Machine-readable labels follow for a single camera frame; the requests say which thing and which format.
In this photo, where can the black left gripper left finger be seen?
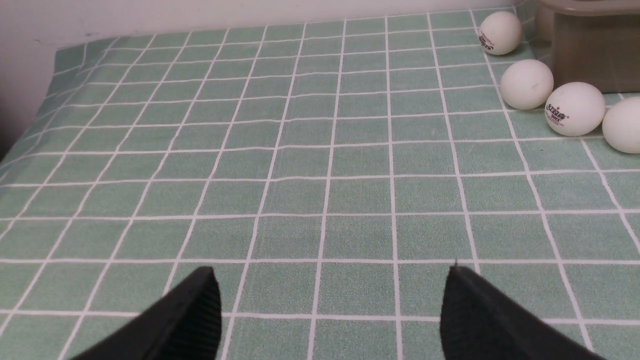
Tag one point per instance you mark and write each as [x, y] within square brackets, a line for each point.
[185, 324]

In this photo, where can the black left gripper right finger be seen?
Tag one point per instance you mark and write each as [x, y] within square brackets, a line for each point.
[480, 322]

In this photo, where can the white ball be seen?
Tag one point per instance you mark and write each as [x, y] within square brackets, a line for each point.
[526, 84]
[575, 109]
[500, 33]

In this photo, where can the green checkered tablecloth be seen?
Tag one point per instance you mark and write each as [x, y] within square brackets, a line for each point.
[329, 172]

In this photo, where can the olive plastic bin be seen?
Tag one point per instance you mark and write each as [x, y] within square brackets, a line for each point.
[596, 42]

